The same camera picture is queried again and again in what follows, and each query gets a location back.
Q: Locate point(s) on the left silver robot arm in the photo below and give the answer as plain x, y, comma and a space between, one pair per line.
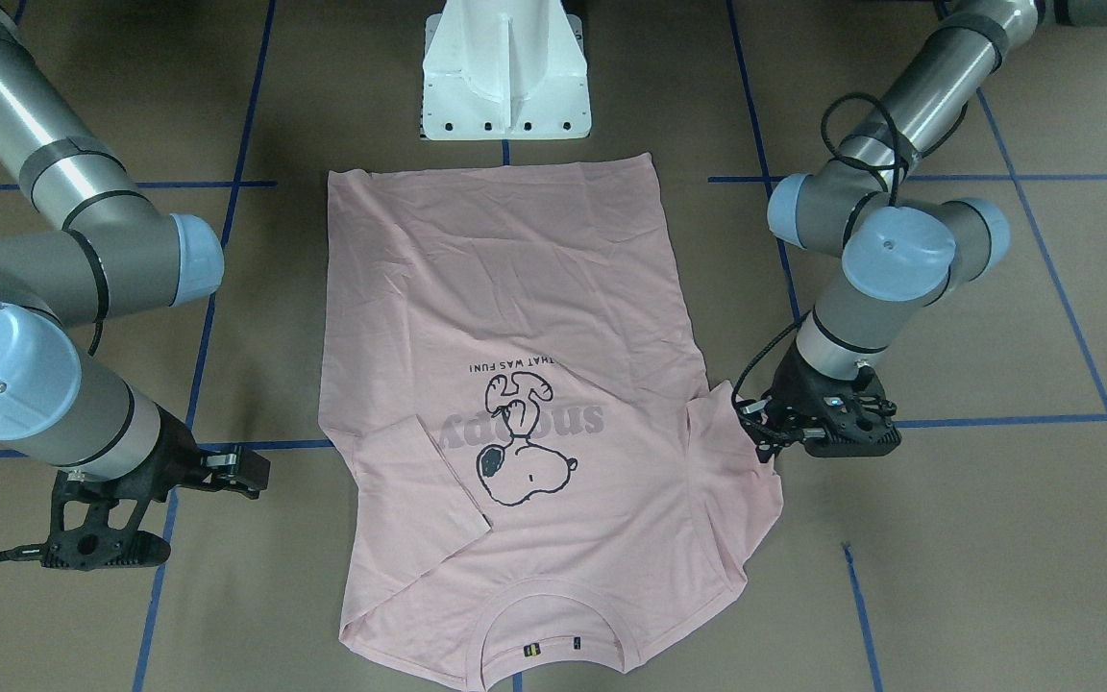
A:
896, 255

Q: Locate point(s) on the pink Snoopy t-shirt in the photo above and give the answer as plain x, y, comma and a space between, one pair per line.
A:
543, 472

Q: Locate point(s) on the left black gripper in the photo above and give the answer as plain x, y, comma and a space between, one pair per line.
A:
788, 392

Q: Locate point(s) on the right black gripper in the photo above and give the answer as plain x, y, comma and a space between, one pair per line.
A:
172, 446

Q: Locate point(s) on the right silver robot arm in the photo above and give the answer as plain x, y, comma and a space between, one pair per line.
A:
109, 252

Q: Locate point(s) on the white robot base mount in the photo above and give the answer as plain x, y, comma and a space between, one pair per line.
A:
495, 70

